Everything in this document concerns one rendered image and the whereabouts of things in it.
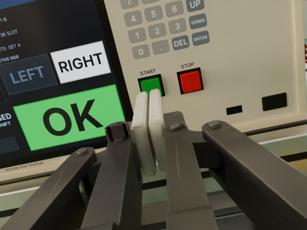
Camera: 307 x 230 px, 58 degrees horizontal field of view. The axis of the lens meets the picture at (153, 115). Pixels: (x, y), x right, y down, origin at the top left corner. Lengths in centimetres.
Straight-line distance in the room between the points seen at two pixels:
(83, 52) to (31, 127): 10
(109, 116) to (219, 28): 13
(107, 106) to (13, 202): 14
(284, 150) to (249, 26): 12
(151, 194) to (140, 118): 15
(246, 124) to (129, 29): 15
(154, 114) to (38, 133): 18
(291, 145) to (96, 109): 19
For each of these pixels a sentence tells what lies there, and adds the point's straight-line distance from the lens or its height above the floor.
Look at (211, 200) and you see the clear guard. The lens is 29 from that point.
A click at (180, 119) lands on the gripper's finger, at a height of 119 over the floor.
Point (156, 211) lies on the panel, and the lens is 49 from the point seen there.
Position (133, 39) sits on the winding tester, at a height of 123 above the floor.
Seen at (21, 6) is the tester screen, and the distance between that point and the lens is 29.
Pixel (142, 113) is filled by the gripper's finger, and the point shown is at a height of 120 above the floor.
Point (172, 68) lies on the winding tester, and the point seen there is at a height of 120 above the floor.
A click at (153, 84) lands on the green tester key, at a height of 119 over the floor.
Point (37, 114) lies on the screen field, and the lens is 30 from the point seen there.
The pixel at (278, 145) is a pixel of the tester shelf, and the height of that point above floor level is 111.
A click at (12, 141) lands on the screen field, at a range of 32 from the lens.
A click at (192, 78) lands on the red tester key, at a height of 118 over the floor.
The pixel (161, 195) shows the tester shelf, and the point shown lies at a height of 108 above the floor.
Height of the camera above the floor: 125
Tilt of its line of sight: 19 degrees down
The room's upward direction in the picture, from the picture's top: 13 degrees counter-clockwise
